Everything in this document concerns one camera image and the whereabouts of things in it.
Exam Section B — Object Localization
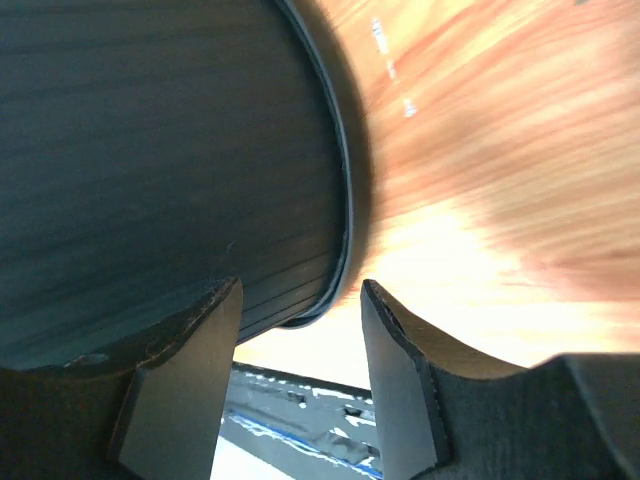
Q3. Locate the large black ribbed bin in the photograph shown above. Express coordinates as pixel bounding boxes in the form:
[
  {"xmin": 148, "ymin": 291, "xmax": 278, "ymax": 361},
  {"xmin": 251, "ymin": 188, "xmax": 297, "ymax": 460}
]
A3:
[{"xmin": 1, "ymin": 1, "xmax": 371, "ymax": 370}]

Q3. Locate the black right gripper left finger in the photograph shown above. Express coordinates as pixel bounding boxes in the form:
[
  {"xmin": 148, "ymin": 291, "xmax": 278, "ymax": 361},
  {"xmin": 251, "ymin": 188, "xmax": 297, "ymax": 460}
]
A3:
[{"xmin": 1, "ymin": 279, "xmax": 243, "ymax": 479}]

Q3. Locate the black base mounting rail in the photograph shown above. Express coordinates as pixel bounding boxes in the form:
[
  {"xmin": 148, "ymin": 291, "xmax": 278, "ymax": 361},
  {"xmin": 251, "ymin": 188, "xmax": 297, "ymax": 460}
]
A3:
[{"xmin": 220, "ymin": 363, "xmax": 383, "ymax": 479}]

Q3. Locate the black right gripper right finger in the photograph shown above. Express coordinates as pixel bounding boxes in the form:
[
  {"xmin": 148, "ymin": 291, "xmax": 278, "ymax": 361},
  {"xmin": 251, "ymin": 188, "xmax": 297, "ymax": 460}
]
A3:
[{"xmin": 360, "ymin": 280, "xmax": 639, "ymax": 479}]

